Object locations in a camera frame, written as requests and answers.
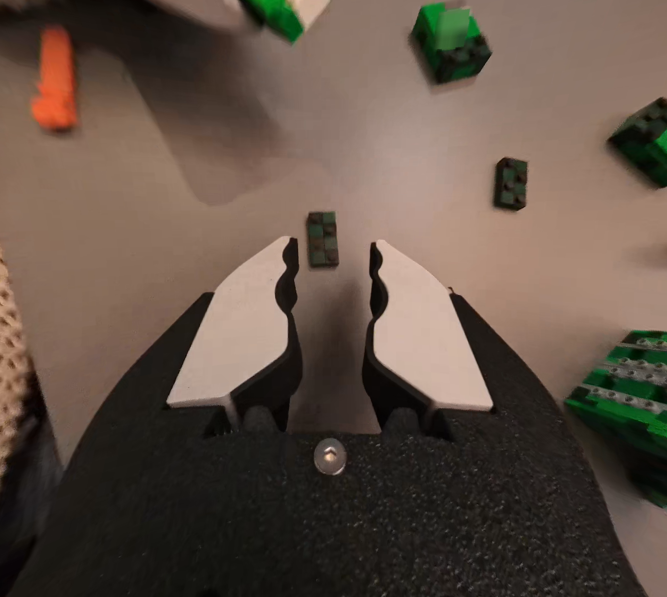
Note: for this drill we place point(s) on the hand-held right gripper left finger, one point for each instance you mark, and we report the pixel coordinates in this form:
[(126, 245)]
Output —
[(234, 341)]

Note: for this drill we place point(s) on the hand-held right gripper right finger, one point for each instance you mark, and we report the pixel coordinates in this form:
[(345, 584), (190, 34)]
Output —
[(427, 347)]

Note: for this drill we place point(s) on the dark green lego plate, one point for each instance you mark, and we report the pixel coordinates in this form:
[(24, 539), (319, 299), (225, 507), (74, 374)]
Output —
[(323, 240), (510, 184)]

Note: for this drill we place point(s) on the green pixel lego creeper body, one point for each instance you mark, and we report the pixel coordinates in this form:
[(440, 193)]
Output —
[(625, 399)]

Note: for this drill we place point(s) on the green lego block dark studs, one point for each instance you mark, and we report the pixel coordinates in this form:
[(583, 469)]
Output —
[(643, 143)]

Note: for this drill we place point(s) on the orange brick separator tool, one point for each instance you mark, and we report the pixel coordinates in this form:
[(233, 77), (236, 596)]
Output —
[(54, 81)]

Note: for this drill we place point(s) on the cream knit sweater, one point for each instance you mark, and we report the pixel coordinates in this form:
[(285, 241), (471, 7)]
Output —
[(13, 357)]

